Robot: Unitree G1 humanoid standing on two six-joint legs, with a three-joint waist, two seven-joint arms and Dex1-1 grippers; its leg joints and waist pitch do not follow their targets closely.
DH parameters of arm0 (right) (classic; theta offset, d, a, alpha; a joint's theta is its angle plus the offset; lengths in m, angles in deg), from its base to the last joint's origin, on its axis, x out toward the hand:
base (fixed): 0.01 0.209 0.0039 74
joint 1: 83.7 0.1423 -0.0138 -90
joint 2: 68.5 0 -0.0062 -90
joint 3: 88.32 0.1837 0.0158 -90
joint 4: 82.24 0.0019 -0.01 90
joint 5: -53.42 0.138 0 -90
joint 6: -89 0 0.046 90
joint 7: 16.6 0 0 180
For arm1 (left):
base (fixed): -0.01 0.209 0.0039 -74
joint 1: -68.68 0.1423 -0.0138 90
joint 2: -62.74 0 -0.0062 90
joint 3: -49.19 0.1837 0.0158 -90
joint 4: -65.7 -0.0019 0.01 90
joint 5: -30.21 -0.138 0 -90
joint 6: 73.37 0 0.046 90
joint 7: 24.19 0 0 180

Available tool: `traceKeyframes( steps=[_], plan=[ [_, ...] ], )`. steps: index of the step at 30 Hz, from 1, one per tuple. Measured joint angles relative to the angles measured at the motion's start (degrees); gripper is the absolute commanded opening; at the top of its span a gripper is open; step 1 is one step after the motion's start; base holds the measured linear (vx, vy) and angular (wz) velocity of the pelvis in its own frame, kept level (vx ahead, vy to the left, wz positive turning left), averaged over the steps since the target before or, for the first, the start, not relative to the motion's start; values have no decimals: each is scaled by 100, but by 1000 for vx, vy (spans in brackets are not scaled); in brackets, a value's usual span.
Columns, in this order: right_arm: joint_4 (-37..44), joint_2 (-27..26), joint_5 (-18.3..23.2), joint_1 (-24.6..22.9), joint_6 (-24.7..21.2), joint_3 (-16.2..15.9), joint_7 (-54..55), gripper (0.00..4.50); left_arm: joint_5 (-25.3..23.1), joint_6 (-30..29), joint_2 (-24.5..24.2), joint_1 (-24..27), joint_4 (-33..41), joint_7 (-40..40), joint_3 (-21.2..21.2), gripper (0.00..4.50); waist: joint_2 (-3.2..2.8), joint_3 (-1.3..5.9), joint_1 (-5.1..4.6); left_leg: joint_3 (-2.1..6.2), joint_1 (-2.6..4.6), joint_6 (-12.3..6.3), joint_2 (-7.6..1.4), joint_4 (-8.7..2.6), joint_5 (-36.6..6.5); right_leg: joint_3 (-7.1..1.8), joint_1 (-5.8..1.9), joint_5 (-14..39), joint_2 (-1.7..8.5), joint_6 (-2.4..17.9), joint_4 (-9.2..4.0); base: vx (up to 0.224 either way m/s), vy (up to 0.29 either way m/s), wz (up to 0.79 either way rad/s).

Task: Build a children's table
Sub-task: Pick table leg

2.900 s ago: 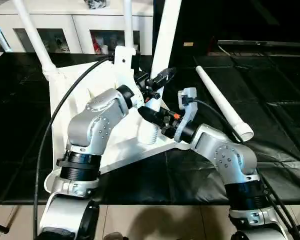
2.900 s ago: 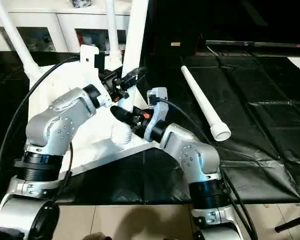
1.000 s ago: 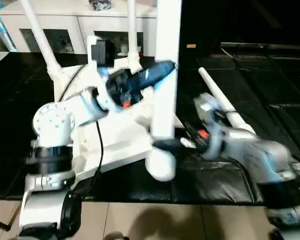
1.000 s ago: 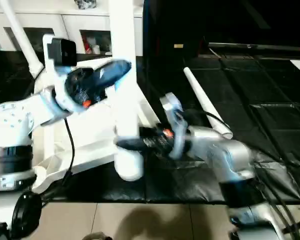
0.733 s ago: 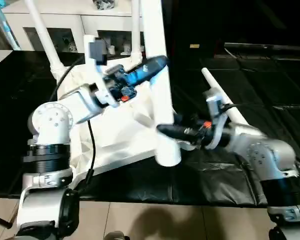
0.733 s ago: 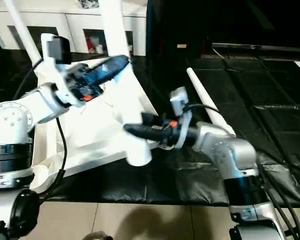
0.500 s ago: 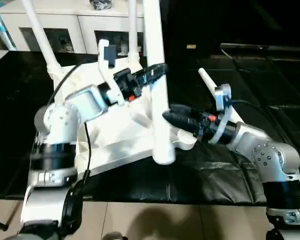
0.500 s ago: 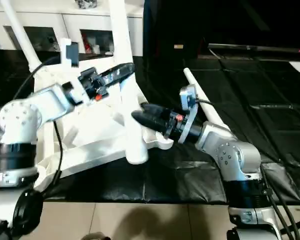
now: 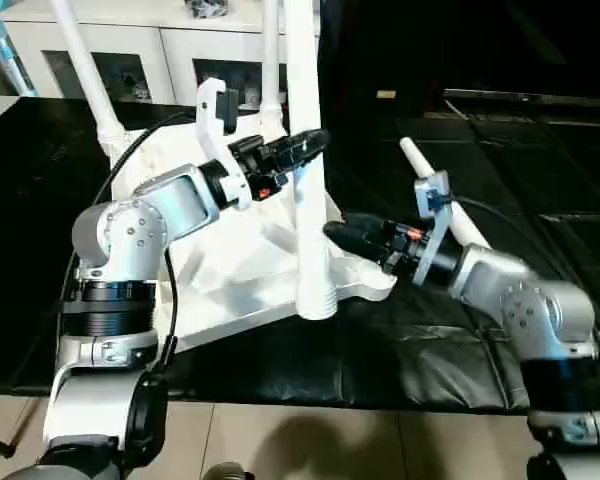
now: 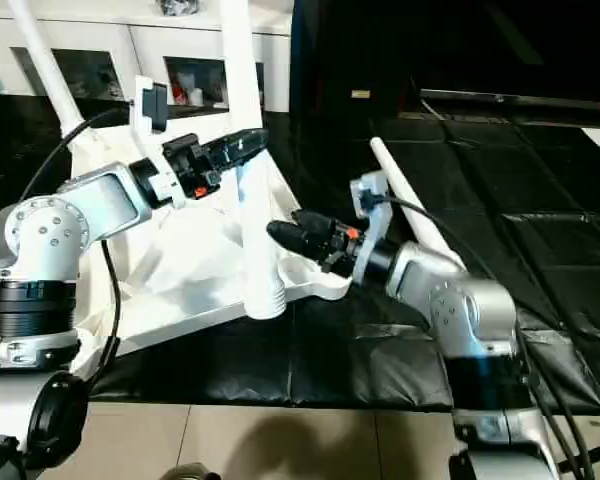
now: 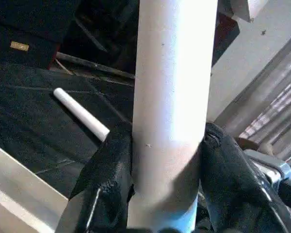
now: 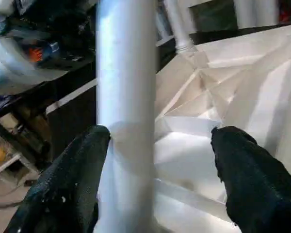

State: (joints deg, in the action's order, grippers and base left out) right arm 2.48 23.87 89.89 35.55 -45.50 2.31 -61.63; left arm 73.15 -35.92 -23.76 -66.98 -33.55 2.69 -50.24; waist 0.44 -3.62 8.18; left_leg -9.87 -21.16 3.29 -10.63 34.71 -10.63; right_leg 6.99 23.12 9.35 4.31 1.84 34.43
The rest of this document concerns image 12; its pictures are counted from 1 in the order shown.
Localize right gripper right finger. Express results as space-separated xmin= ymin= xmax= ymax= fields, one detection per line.
xmin=210 ymin=126 xmax=291 ymax=233

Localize white plastic children's table top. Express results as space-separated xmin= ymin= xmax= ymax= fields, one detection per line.
xmin=153 ymin=22 xmax=291 ymax=233

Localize white plastic table leg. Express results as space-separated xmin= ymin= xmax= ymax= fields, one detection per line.
xmin=94 ymin=0 xmax=159 ymax=233
xmin=162 ymin=0 xmax=197 ymax=54

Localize red bottle in cabinet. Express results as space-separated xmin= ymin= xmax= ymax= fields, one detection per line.
xmin=280 ymin=4 xmax=291 ymax=22

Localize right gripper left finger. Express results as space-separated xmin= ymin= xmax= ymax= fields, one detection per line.
xmin=4 ymin=125 xmax=112 ymax=233

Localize white glass-door cabinet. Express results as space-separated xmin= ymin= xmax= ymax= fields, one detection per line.
xmin=189 ymin=0 xmax=291 ymax=35

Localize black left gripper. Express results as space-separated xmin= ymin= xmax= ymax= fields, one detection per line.
xmin=19 ymin=32 xmax=95 ymax=68

